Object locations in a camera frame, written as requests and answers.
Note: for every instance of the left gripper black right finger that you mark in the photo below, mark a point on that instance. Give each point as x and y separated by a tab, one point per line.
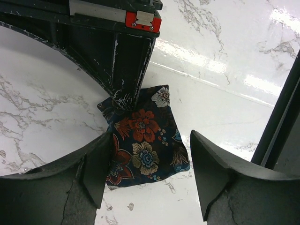
233	191

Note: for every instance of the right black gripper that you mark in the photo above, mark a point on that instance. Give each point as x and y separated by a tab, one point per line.
111	40

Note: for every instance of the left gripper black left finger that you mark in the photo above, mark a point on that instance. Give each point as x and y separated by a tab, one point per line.
67	191

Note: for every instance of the dark floral patterned tie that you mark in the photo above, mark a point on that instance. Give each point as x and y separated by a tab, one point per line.
147	145

